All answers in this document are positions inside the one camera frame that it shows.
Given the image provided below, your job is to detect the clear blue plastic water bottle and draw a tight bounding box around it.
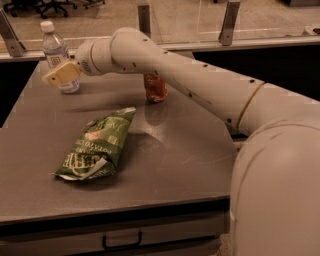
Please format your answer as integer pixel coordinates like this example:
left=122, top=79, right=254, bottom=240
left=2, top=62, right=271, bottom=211
left=40, top=21, right=80, bottom=94

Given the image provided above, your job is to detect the glass railing panel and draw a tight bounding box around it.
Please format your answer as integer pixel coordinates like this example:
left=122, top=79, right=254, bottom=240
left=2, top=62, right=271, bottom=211
left=0, top=0, right=320, bottom=51

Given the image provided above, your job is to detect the metal railing bracket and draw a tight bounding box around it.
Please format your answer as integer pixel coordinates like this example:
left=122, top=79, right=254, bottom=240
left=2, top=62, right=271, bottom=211
left=138, top=5, right=151, bottom=37
left=218, top=0, right=240, bottom=46
left=0, top=9, right=25, bottom=57

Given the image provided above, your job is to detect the middle metal railing bracket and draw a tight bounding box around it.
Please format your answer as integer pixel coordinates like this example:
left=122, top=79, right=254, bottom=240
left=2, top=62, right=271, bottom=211
left=138, top=5, right=151, bottom=37

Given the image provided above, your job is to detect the left metal railing bracket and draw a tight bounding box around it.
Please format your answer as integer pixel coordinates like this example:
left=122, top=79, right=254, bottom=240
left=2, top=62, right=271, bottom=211
left=0, top=9, right=25, bottom=57

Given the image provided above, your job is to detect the right metal railing bracket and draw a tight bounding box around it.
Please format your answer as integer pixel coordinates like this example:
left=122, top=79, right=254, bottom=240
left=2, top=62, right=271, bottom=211
left=218, top=0, right=240, bottom=46

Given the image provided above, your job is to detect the green potato chip bag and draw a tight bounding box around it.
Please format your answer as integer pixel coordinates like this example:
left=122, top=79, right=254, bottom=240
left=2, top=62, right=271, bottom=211
left=55, top=107, right=136, bottom=181

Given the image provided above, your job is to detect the red soda can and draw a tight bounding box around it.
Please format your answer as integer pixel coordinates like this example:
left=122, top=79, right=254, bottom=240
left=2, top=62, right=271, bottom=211
left=143, top=74, right=168, bottom=103

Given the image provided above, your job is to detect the black drawer handle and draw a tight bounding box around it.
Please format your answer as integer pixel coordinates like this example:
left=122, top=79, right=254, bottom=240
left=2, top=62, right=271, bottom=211
left=101, top=231, right=142, bottom=251

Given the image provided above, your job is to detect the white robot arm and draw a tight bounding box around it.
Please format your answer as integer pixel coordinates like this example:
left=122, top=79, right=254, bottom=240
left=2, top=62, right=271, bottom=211
left=43, top=27, right=320, bottom=256

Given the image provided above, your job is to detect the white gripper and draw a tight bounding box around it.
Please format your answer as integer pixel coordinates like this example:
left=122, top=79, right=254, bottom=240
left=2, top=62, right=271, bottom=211
left=42, top=38, right=113, bottom=86

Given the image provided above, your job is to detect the black office chair base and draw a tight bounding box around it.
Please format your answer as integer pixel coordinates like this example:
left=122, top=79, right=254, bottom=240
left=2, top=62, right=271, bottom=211
left=2, top=0, right=106, bottom=20

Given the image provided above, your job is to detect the grey cabinet drawer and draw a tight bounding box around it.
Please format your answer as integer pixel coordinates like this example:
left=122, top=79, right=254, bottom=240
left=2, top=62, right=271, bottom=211
left=0, top=210, right=229, bottom=256

